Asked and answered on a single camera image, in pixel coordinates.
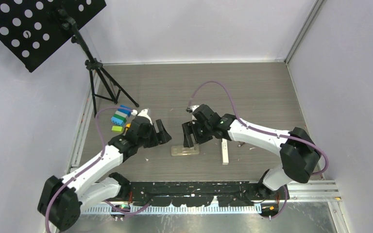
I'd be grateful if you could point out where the green blue toy brick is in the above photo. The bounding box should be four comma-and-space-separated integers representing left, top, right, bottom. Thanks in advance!
111, 116, 126, 126

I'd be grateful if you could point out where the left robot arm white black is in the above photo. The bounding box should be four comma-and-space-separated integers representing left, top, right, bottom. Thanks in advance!
37, 116, 172, 231

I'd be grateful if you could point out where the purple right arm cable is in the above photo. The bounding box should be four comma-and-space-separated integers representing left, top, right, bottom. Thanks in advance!
187, 81, 330, 176

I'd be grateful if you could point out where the aluminium rail frame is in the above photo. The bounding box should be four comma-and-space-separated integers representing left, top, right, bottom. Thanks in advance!
80, 181, 341, 217

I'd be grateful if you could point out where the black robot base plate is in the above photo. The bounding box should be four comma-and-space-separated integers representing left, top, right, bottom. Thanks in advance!
99, 181, 291, 208

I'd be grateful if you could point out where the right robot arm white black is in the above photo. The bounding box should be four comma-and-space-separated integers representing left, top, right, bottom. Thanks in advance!
182, 104, 321, 199

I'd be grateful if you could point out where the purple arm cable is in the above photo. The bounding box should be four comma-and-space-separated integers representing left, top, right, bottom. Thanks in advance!
45, 106, 135, 233
187, 81, 330, 176

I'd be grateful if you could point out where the grey toy brick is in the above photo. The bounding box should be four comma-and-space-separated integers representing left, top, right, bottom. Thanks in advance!
114, 110, 128, 121

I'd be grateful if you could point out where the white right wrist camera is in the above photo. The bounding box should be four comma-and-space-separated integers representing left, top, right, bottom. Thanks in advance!
186, 105, 199, 114

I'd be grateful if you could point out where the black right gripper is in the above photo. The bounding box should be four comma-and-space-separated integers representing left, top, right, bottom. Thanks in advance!
182, 120, 213, 149

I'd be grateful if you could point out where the black perforated music stand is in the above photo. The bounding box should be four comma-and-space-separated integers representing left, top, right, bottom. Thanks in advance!
0, 0, 139, 107

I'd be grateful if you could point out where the lime green toy wedge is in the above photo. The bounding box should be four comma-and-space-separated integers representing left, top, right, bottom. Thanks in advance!
111, 125, 123, 132

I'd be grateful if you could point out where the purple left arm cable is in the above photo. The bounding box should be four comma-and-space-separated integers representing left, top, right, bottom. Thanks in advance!
45, 106, 135, 233

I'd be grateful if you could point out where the white slim remote control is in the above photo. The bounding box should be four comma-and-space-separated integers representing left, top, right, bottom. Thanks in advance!
221, 139, 229, 165

